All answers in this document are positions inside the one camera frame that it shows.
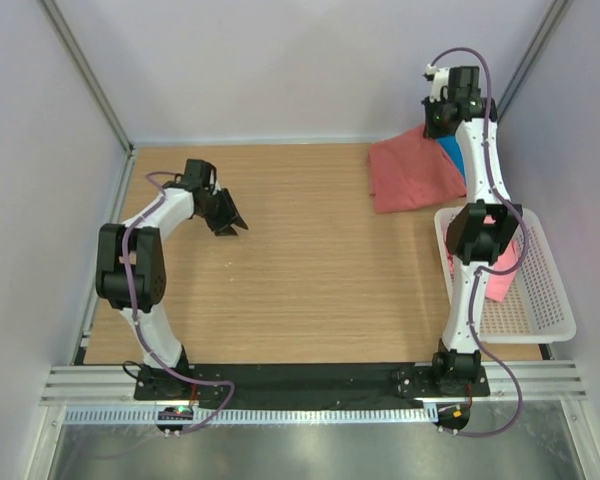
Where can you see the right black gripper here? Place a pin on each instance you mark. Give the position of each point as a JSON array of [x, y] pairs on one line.
[[431, 130]]

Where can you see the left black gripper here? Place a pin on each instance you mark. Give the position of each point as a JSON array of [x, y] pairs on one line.
[[223, 226]]

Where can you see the salmon pink t-shirt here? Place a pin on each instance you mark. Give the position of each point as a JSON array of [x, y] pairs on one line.
[[410, 172]]

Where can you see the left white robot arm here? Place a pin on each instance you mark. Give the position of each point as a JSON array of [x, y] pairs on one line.
[[131, 273]]

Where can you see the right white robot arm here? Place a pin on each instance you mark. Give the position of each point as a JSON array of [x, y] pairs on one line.
[[481, 231]]

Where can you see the folded blue t-shirt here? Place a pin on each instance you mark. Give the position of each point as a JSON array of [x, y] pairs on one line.
[[451, 147]]

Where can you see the bright pink t-shirt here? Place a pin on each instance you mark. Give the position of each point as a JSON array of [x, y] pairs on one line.
[[499, 285]]

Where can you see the white plastic basket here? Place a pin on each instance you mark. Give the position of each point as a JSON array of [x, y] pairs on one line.
[[535, 309]]

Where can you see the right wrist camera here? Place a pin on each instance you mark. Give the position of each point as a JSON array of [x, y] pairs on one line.
[[439, 79]]

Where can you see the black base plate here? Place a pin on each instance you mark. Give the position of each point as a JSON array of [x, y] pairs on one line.
[[306, 386]]

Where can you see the white slotted cable duct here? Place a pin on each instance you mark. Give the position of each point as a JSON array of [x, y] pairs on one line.
[[179, 415]]

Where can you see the aluminium frame rail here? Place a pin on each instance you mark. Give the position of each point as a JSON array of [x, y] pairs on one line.
[[100, 385]]

